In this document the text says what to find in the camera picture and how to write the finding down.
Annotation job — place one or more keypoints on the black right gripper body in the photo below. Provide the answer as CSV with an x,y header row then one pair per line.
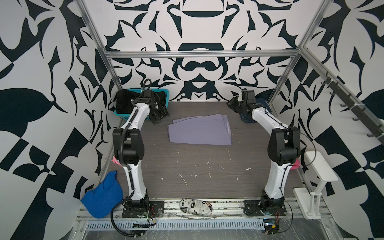
x,y
238,106

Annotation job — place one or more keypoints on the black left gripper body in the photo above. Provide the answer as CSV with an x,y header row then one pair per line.
x,y
159,114

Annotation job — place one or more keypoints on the lilac skirt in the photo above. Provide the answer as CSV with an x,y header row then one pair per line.
x,y
202,130

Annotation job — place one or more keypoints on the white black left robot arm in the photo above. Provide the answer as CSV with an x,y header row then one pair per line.
x,y
129,148

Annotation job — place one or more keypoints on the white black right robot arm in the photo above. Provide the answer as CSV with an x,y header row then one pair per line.
x,y
284,146

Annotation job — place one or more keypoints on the teal plastic basket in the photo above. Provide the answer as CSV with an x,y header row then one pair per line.
x,y
148,96

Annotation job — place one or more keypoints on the black garment in basket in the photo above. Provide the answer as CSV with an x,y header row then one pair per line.
x,y
124,101

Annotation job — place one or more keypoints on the pink alarm clock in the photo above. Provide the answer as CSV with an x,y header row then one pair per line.
x,y
114,160

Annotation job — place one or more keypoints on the plush doll toy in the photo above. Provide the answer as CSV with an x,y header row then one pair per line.
x,y
296,165

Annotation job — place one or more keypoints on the blue cap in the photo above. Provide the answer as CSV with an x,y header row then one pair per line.
x,y
100,201

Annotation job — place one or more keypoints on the newspaper print shoe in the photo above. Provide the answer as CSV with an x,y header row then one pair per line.
x,y
196,207

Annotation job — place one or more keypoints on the white stand rack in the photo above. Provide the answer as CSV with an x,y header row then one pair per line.
x,y
309,198

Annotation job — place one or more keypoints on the green circuit board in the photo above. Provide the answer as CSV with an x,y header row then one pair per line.
x,y
271,227

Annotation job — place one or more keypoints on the aluminium cage frame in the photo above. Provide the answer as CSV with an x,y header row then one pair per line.
x,y
207,50

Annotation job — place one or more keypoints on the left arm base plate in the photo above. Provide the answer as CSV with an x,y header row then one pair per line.
x,y
137,209

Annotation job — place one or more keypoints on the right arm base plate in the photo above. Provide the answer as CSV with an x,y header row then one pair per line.
x,y
264,207

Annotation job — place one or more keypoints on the white cable duct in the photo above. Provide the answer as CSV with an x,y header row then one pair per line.
x,y
204,224

